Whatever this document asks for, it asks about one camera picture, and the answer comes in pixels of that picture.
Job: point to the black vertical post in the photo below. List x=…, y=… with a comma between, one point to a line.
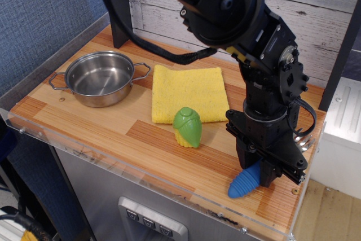
x=347, y=63
x=122, y=7

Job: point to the stainless steel cabinet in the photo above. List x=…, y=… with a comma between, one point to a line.
x=98, y=191

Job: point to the black right vertical post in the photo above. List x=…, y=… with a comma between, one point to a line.
x=347, y=63

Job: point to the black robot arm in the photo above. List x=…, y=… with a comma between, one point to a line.
x=267, y=54

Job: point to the green yellow toy corn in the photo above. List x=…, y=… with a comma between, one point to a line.
x=187, y=127

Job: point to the blue handled metal fork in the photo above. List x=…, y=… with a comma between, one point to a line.
x=242, y=184

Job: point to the silver control panel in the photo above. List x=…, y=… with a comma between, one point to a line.
x=143, y=223

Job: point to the yellow folded towel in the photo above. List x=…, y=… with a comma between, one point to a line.
x=200, y=89

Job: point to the white appliance at right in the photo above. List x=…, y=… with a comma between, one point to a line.
x=337, y=162

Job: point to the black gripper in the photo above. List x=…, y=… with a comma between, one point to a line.
x=261, y=129

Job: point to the black left vertical post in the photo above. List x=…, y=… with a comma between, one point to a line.
x=122, y=7

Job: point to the clear acrylic edge guard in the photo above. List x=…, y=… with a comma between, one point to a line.
x=113, y=153

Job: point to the stainless steel pot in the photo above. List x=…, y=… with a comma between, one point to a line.
x=102, y=79

